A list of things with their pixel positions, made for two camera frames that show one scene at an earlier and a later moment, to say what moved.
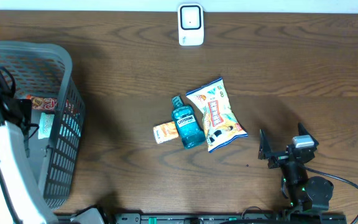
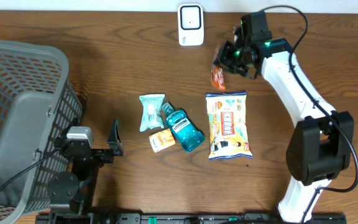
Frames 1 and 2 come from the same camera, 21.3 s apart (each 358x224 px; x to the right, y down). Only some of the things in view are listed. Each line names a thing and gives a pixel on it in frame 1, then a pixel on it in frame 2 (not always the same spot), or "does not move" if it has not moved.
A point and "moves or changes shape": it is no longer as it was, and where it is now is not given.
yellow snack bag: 221,127 moves or changes shape
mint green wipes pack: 45,125 to 153,116
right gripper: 265,152 to 224,53
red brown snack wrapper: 38,102 to 217,75
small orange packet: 165,132 to 161,140
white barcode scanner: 191,24 does not move
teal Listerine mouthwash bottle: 191,134 moves or changes shape
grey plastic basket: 43,74 does not move
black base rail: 231,218 does not move
